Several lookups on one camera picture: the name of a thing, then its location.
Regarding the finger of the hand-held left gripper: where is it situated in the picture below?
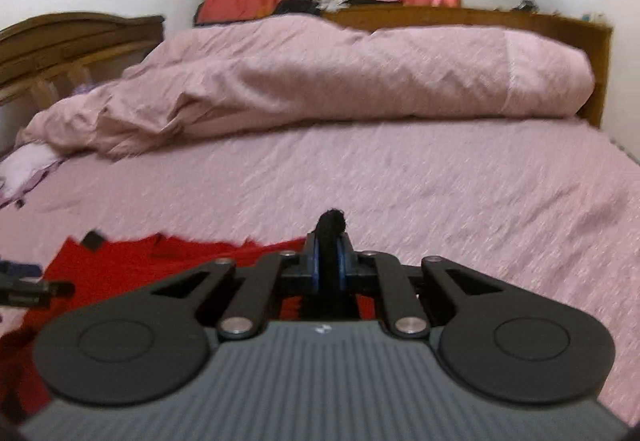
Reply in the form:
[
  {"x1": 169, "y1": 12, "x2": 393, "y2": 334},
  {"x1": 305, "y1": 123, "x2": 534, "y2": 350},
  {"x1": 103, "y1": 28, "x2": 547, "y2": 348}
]
[
  {"x1": 0, "y1": 260, "x2": 42, "y2": 283},
  {"x1": 0, "y1": 280, "x2": 76, "y2": 308}
]

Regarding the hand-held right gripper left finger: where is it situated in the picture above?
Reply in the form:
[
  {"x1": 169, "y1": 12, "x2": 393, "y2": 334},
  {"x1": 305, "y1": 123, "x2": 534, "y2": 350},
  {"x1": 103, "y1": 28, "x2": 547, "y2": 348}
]
[{"x1": 147, "y1": 232, "x2": 321, "y2": 340}]

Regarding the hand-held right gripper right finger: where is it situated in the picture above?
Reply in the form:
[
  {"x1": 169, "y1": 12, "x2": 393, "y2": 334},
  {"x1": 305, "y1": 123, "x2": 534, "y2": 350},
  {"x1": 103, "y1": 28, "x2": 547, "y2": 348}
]
[{"x1": 337, "y1": 232, "x2": 506, "y2": 339}]

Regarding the red knit sweater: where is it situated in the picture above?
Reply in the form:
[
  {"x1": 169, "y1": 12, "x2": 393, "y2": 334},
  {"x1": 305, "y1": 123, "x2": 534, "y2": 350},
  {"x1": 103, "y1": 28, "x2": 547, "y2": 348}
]
[{"x1": 0, "y1": 208, "x2": 378, "y2": 424}]

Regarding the dark clothes pile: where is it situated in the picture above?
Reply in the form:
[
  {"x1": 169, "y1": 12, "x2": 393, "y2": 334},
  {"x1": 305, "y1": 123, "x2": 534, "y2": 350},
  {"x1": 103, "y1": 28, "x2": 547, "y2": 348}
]
[{"x1": 272, "y1": 0, "x2": 396, "y2": 16}]

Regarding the lilac cloth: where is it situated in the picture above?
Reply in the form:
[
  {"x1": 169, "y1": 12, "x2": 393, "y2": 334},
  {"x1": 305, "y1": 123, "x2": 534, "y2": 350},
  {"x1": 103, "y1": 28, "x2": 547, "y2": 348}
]
[{"x1": 0, "y1": 144, "x2": 63, "y2": 209}]

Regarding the pink floral bed sheet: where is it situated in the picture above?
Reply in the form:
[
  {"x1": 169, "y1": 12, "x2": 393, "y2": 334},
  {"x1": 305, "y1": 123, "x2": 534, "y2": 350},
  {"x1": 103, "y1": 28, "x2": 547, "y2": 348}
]
[{"x1": 0, "y1": 116, "x2": 640, "y2": 427}]

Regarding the pink floral quilt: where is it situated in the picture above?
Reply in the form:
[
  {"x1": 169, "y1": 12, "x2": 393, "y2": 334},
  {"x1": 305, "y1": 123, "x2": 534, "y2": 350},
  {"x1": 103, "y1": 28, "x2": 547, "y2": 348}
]
[{"x1": 17, "y1": 14, "x2": 596, "y2": 159}]

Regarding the wooden headboard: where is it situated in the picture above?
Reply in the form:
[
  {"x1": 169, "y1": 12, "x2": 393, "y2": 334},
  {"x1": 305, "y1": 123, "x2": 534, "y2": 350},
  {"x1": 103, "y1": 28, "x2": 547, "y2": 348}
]
[{"x1": 320, "y1": 5, "x2": 613, "y2": 127}]

